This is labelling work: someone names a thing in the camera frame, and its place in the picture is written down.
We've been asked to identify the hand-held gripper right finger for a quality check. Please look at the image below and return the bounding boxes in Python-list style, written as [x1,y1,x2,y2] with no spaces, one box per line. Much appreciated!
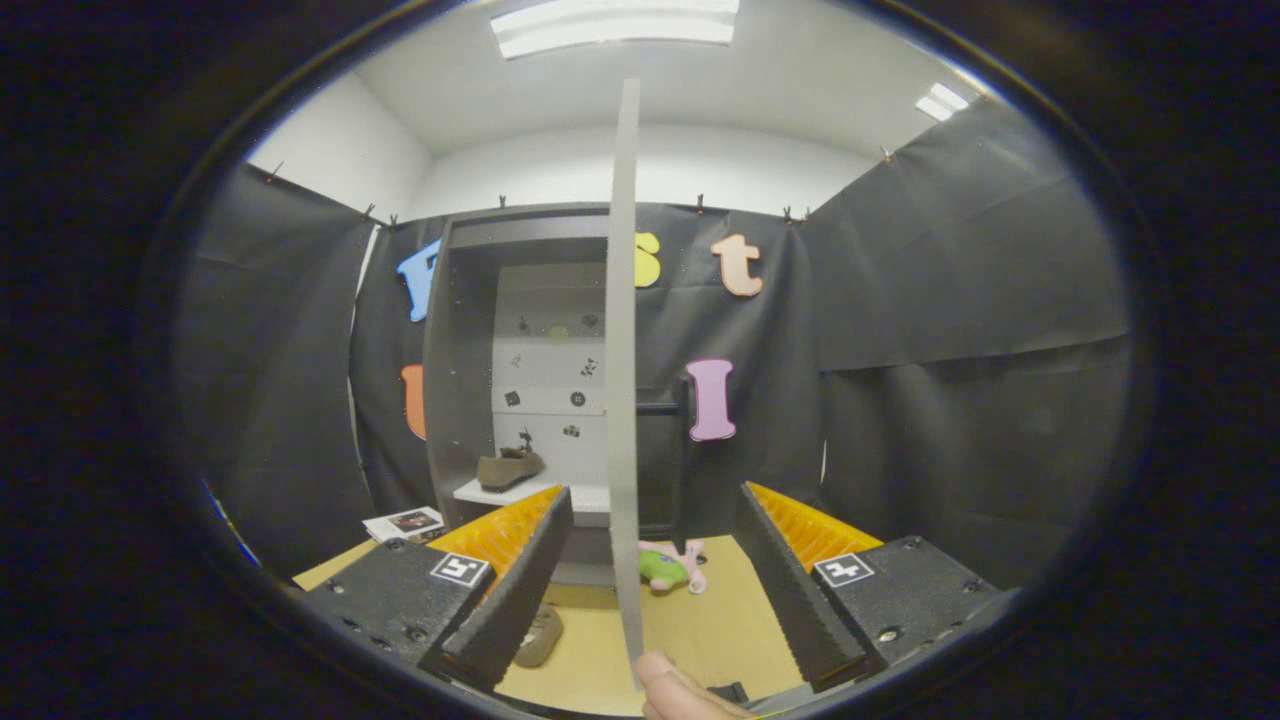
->
[733,481,1001,693]

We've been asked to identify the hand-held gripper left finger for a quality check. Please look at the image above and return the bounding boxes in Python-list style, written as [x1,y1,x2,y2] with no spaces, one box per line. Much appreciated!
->
[300,485,575,691]

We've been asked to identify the brown fuzzy shoe with bow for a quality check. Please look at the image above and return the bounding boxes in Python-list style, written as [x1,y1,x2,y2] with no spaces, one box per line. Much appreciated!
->
[477,447,546,493]
[513,603,564,669]

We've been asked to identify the grey shoe cabinet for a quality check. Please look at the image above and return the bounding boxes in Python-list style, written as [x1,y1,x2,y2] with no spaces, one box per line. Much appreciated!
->
[422,205,613,586]

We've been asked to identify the grey shoe cabinet door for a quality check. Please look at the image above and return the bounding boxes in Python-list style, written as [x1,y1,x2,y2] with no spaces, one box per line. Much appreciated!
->
[605,78,646,691]

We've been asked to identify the pink green plush toy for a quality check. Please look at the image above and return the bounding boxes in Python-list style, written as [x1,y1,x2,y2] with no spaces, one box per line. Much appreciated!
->
[640,540,708,595]

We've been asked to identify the black backdrop cloth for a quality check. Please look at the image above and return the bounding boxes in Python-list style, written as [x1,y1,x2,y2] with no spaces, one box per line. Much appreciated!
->
[175,95,1136,591]

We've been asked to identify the small ceiling light panel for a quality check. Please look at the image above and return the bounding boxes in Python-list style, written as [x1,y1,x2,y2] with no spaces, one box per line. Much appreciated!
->
[915,82,969,123]

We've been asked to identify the long ceiling light panel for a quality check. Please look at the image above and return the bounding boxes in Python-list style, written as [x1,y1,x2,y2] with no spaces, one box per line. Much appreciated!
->
[490,0,741,59]

